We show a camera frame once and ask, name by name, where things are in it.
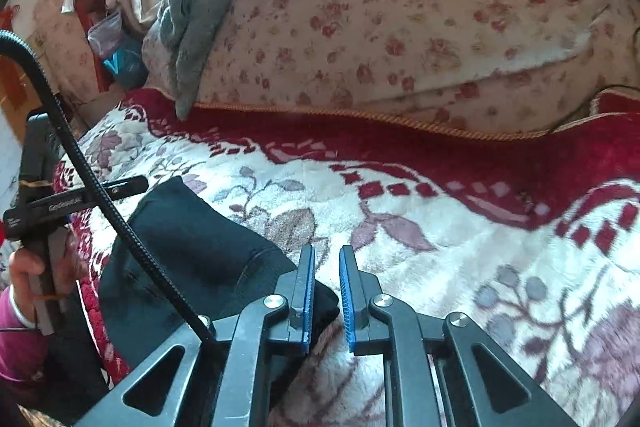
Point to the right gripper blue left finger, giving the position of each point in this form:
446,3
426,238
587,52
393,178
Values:
292,334

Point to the blue plastic bag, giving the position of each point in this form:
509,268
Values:
127,68

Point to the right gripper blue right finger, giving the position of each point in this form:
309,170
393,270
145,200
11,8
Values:
367,311

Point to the pink sleeve left forearm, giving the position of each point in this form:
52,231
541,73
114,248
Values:
26,370

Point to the red white floral blanket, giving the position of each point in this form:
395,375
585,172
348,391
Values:
535,236

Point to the black pants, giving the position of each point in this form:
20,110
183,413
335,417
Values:
216,264

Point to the floral pink quilt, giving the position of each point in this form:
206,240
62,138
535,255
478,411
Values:
490,65

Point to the bare left hand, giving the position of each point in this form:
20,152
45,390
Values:
23,265

